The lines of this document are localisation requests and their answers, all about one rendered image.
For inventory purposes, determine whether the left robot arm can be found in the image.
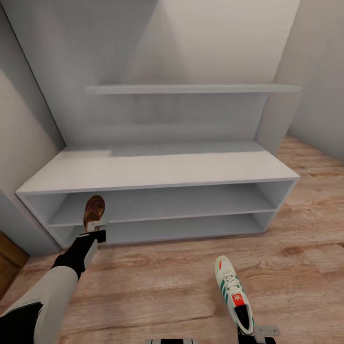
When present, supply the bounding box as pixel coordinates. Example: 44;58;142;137
0;220;109;344

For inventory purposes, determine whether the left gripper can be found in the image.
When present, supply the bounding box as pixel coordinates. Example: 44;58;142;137
91;230;106;243

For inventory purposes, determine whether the sandal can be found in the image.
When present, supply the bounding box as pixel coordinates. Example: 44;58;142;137
84;195;105;234

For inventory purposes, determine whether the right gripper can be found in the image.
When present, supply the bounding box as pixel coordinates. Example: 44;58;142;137
237;327;276;344

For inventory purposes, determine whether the gym shoe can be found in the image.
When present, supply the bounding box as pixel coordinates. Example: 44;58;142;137
215;255;254;336

